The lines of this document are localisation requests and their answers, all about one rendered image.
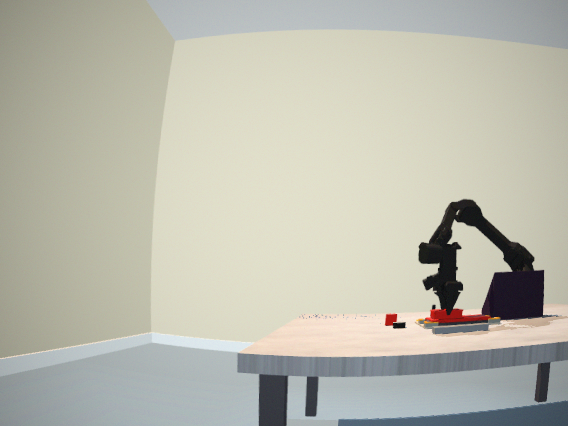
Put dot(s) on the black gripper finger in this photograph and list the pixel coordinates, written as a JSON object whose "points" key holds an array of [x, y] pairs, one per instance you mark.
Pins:
{"points": [[451, 299], [442, 300]]}

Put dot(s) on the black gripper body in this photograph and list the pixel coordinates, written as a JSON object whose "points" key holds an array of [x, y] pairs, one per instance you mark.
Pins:
{"points": [[450, 283]]}

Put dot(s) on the small red block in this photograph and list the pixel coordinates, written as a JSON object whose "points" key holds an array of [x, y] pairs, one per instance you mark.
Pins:
{"points": [[390, 319]]}

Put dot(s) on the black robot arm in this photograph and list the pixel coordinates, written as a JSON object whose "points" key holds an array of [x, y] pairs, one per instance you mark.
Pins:
{"points": [[437, 250]]}

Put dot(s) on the white flat bar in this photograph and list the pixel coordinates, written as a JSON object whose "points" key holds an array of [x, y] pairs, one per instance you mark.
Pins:
{"points": [[459, 328]]}

